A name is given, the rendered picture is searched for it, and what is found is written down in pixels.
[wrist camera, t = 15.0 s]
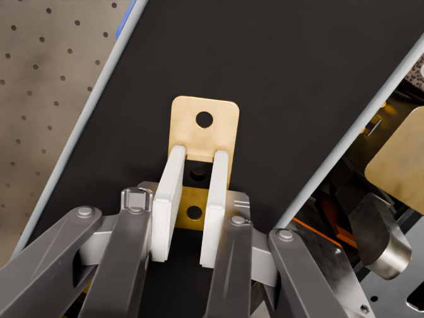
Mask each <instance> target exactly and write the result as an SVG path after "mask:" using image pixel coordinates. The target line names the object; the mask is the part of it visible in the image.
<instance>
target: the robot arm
mask: <svg viewBox="0 0 424 318"><path fill-rule="evenodd" d="M185 157H186V148H185V147H184V146H181V145H175V146H173V148H172V150H171V153H170V156H169V158H168V162H167V164H166V167H165V170H164V172H163V175H162V178H161V181H160V183H157V182H147V181H144V182H142V183H140V184H139V185H138V186H137V187H128V188H126V189H124V190H123V191H122V192H121V210H120V212H119V214H117V215H110V216H102V211H101V210H100V209H98V208H96V207H94V206H80V207H77V208H74V209H72V210H71V211H70V212H68V213H67V214H66V215H65V216H63V217H62V218H61V219H60V220H59V221H57V222H56V223H55V224H54V225H52V226H51V227H50V228H49V229H48V230H47V231H45V232H44V233H43V234H41V236H39V237H38V238H37V239H36V240H34V241H33V242H32V243H31V244H30V245H28V246H27V247H26V248H25V249H23V250H22V251H21V252H20V253H19V254H18V255H16V256H15V257H14V258H12V260H10V261H9V262H8V263H7V264H5V265H4V266H3V267H2V268H1V269H0V318H61V317H62V316H63V315H64V314H65V312H66V311H67V310H68V308H70V306H71V305H72V304H73V302H74V301H75V300H76V299H77V297H78V296H79V295H80V293H81V292H82V291H83V290H84V289H85V288H86V286H87V285H88V284H89V282H90V281H91V280H92V279H93V280H92V283H91V285H90V288H89V290H88V293H87V295H86V298H85V301H84V302H83V305H82V308H81V310H80V313H79V316H78V318H137V317H138V311H139V305H140V302H141V296H142V292H143V287H144V281H145V278H146V272H147V268H148V261H149V252H150V259H151V260H152V261H158V262H164V260H167V257H168V252H169V248H170V243H171V239H172V234H173V231H174V226H175V221H176V217H177V212H178V208H179V203H180V198H181V195H182V181H183V173H184V160H185ZM227 170H228V153H227V151H223V150H218V151H216V152H215V159H214V164H213V171H212V176H211V183H210V187H209V195H208V202H207V207H206V216H205V222H204V232H203V242H202V249H201V258H200V264H202V267H206V268H214V270H213V276H212V280H211V287H210V291H209V297H208V304H207V307H206V314H205V318H250V293H251V279H252V280H255V281H258V282H260V289H261V293H262V295H263V298H264V301H265V304H266V307H267V310H268V312H269V316H270V318H349V317H348V316H347V314H346V312H345V310H344V309H343V307H342V306H341V304H340V302H339V300H338V299H337V297H336V296H335V294H334V292H333V291H332V289H331V287H330V286H329V283H328V282H327V280H326V279H325V277H324V275H323V274H322V272H321V270H320V269H319V267H318V265H317V264H316V262H315V261H314V258H313V257H312V255H311V254H310V252H309V250H308V248H307V247H306V245H305V244H304V242H303V240H302V239H301V237H300V236H299V235H298V234H297V233H295V232H294V231H292V230H289V229H286V228H275V229H273V230H271V231H270V233H269V235H268V234H265V233H262V232H260V231H258V230H256V229H255V228H254V227H253V223H252V221H251V220H250V206H249V197H248V196H247V194H246V193H244V192H237V191H228V190H227Z"/></svg>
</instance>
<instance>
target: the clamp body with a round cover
mask: <svg viewBox="0 0 424 318"><path fill-rule="evenodd" d="M345 154H346V155H347V157H348V158H349V159H350V160H351V161H352V162H353V164H354V165H355V167H356V168H357V169H358V170H359V171H360V172H361V174H362V175H363V179H364V180H365V181H366V182H370V183H371V184H373V185H375V186H376V187H378V188H379V189H382V190H383V191H384V192H386V193H388V194H390V195H391V196H392V197H394V198H396V199H398V200H399V201H401V202H402V203H404V204H405V205H407V206H409V207H410V208H412V209H414V210H415V211H417V212H419V213H420V214H421V215H422V216H424V104H422V103H420V102H418V101H416V100H414V99H412V98H410V97H408V96H406V95H404V94H403V93H400V92H398V91H395V90H394V91H393V92H392V93H391V94H390V95H389V97H388V98H387V100H386V101H385V102H384V103H383V104H382V106H381V107H380V109H379V110H378V111H377V112H376V113H375V115H374V116H373V117H372V118H371V120H370V121H369V122H368V124H367V125H366V126H365V127H364V128H363V130H362V131H361V133H360V134H359V135H358V136H357V137H356V139H355V140H354V141H353V142H352V144H351V145H350V146H349V148H348V149H347V150H346V151H345Z"/></svg>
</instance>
